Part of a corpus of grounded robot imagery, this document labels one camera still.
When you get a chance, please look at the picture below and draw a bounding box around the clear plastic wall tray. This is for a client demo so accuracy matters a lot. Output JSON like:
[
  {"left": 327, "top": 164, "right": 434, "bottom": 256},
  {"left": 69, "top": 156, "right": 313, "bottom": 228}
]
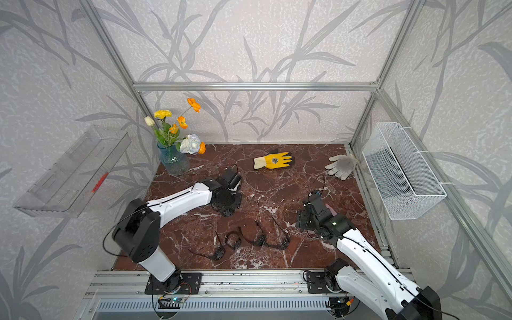
[{"left": 13, "top": 125, "right": 131, "bottom": 218}]

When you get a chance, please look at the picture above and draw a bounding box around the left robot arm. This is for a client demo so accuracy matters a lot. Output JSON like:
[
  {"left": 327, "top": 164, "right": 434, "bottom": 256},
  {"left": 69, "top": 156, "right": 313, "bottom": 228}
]
[{"left": 111, "top": 172, "right": 242, "bottom": 283}]

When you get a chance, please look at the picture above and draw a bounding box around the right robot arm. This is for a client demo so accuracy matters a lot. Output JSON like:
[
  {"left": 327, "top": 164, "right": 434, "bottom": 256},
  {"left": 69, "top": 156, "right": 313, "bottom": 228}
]
[{"left": 296, "top": 190, "right": 443, "bottom": 319}]

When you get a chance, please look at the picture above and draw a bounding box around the right circuit board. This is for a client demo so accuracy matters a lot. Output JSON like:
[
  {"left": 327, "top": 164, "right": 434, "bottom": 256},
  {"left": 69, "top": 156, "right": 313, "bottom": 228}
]
[{"left": 325, "top": 297, "right": 359, "bottom": 319}]

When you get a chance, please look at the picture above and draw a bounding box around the black watch curled strap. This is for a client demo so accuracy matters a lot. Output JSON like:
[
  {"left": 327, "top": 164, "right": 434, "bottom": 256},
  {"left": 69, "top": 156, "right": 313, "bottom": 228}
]
[{"left": 225, "top": 231, "right": 243, "bottom": 251}]

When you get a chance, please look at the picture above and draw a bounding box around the yellow black work glove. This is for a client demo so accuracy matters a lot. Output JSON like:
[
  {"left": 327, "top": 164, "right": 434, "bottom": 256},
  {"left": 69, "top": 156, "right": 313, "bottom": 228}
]
[{"left": 253, "top": 152, "right": 294, "bottom": 170}]

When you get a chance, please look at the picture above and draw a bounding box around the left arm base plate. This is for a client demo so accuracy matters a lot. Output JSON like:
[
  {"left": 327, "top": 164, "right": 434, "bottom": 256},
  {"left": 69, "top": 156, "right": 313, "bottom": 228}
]
[{"left": 145, "top": 270, "right": 203, "bottom": 295}]

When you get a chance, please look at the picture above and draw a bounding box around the artificial flower bouquet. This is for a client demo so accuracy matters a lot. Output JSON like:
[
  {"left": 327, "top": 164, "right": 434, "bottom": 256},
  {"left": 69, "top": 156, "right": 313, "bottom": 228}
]
[{"left": 144, "top": 98, "right": 206, "bottom": 155}]

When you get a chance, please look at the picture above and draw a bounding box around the white knit glove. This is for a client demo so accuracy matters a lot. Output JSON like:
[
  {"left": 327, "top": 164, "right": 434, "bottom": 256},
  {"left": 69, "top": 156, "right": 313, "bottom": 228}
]
[{"left": 325, "top": 154, "right": 359, "bottom": 181}]

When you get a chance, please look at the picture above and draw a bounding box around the circuit board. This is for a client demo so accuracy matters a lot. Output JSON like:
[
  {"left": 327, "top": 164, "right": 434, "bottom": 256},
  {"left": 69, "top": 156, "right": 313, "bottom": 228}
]
[
  {"left": 325, "top": 297, "right": 359, "bottom": 319},
  {"left": 157, "top": 296, "right": 188, "bottom": 309}
]

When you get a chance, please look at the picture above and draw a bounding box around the black watch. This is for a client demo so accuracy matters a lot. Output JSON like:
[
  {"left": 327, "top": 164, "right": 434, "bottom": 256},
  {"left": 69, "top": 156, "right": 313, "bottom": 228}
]
[
  {"left": 264, "top": 217, "right": 291, "bottom": 251},
  {"left": 238, "top": 220, "right": 267, "bottom": 247},
  {"left": 188, "top": 233, "right": 226, "bottom": 261}
]

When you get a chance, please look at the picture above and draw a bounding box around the aluminium front rail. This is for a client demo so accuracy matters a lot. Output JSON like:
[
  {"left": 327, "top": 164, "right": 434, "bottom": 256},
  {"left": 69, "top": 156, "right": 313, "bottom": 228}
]
[{"left": 85, "top": 269, "right": 313, "bottom": 299}]

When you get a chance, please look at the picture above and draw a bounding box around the white wire mesh basket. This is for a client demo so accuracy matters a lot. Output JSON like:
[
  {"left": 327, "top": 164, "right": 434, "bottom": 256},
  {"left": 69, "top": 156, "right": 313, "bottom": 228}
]
[{"left": 362, "top": 122, "right": 447, "bottom": 221}]

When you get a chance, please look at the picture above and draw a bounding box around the pink fluffy cloth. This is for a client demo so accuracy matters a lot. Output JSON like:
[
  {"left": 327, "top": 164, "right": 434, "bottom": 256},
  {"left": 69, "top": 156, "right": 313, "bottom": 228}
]
[{"left": 325, "top": 204, "right": 337, "bottom": 216}]

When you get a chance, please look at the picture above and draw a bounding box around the left circuit board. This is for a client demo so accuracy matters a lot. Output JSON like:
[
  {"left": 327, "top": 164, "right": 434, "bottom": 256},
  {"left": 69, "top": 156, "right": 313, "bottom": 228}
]
[{"left": 157, "top": 296, "right": 188, "bottom": 309}]

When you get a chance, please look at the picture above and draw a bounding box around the blue glass vase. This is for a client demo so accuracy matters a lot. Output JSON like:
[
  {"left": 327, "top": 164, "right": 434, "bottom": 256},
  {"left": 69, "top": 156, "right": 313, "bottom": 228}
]
[{"left": 157, "top": 142, "right": 190, "bottom": 176}]

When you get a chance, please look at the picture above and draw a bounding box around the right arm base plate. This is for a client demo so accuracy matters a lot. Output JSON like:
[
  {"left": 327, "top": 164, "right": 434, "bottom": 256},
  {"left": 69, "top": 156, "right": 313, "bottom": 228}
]
[{"left": 302, "top": 270, "right": 341, "bottom": 294}]

